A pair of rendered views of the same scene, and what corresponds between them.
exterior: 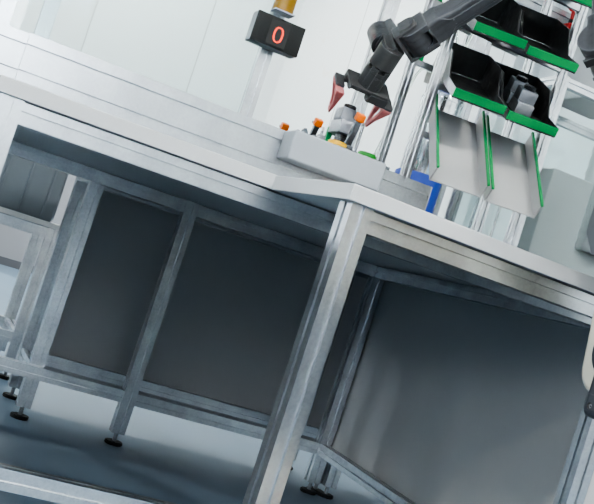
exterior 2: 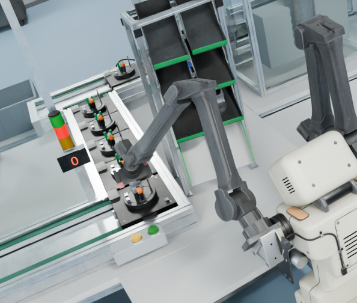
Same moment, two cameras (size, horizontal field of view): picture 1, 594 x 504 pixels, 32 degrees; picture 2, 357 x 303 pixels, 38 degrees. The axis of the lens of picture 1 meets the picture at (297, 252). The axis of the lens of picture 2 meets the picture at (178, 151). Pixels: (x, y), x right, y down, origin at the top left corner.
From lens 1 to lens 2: 1.76 m
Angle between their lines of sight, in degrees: 35
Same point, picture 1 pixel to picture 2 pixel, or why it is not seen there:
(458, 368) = not seen: hidden behind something
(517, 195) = (240, 151)
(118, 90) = (26, 290)
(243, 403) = not seen: hidden behind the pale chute
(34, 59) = not seen: outside the picture
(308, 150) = (124, 257)
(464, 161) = (204, 154)
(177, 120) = (60, 278)
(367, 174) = (158, 242)
